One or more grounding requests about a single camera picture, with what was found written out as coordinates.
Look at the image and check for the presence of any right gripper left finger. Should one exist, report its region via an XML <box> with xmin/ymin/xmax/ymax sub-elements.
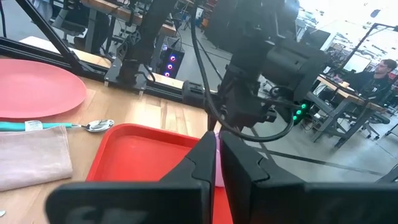
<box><xmin>46</xmin><ymin>130</ymin><xmax>218</xmax><ymax>224</ymax></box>

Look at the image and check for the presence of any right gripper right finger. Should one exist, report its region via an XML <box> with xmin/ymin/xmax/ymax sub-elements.
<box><xmin>219</xmin><ymin>130</ymin><xmax>398</xmax><ymax>224</ymax></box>

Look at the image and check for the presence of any red plastic tray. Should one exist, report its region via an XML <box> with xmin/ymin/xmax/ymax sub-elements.
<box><xmin>86</xmin><ymin>123</ymin><xmax>234</xmax><ymax>224</ymax></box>

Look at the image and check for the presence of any lilac plastic mug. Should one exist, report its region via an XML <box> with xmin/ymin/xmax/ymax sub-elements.
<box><xmin>215</xmin><ymin>130</ymin><xmax>225</xmax><ymax>188</ymax></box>

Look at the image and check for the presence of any teal-handled spoon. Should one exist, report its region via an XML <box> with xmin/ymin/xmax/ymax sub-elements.
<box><xmin>0</xmin><ymin>119</ymin><xmax>115</xmax><ymax>134</ymax></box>

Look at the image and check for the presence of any beige cloth napkin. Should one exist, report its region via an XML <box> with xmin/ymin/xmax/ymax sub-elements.
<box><xmin>0</xmin><ymin>125</ymin><xmax>74</xmax><ymax>193</ymax></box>

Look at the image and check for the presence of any salmon pink plate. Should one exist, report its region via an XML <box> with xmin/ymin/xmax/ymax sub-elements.
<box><xmin>0</xmin><ymin>58</ymin><xmax>88</xmax><ymax>119</ymax></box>

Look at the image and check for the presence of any wooden desk with metal legs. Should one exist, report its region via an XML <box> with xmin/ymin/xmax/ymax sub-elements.
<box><xmin>306</xmin><ymin>75</ymin><xmax>388</xmax><ymax>149</ymax></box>
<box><xmin>79</xmin><ymin>0</ymin><xmax>178</xmax><ymax>37</ymax></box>

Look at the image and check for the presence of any seated person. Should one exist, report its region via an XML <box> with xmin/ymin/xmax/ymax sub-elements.
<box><xmin>350</xmin><ymin>58</ymin><xmax>398</xmax><ymax>105</ymax></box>

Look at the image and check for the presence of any black office chair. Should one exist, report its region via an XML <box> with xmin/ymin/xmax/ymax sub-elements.
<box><xmin>343</xmin><ymin>110</ymin><xmax>392</xmax><ymax>140</ymax></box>

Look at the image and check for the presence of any computer tower with purple lights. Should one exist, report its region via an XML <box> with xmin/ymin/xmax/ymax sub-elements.
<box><xmin>157</xmin><ymin>36</ymin><xmax>187</xmax><ymax>79</ymax></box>

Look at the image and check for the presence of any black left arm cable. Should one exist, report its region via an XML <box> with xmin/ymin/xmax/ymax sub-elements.
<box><xmin>189</xmin><ymin>0</ymin><xmax>295</xmax><ymax>144</ymax></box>

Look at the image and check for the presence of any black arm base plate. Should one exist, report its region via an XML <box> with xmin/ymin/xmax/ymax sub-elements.
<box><xmin>103</xmin><ymin>57</ymin><xmax>149</xmax><ymax>93</ymax></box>

